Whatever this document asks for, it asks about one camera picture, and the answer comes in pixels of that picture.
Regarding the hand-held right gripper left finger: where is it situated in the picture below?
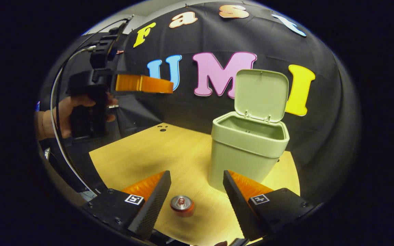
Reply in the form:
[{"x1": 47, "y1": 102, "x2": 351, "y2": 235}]
[{"x1": 82, "y1": 170, "x2": 172, "y2": 240}]

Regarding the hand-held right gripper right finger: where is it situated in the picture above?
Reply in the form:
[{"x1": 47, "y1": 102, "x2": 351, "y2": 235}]
[{"x1": 223, "y1": 170, "x2": 315, "y2": 241}]

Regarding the orange pop can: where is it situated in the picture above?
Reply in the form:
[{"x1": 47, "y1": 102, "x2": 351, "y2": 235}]
[{"x1": 170, "y1": 195, "x2": 195, "y2": 217}]

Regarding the pale green desktop garbage bin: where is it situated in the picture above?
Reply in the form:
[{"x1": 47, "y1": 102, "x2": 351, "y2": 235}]
[{"x1": 208, "y1": 69, "x2": 290, "y2": 193}]

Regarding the wooden desktop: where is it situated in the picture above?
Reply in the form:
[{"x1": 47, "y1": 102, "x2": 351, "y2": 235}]
[{"x1": 89, "y1": 122, "x2": 301, "y2": 246}]

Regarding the black backdrop cloth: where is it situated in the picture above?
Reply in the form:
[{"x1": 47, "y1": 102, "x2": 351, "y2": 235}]
[{"x1": 38, "y1": 2, "x2": 362, "y2": 205}]

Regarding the white cable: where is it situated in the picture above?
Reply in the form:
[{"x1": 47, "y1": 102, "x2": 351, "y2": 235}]
[{"x1": 49, "y1": 45, "x2": 97, "y2": 196}]

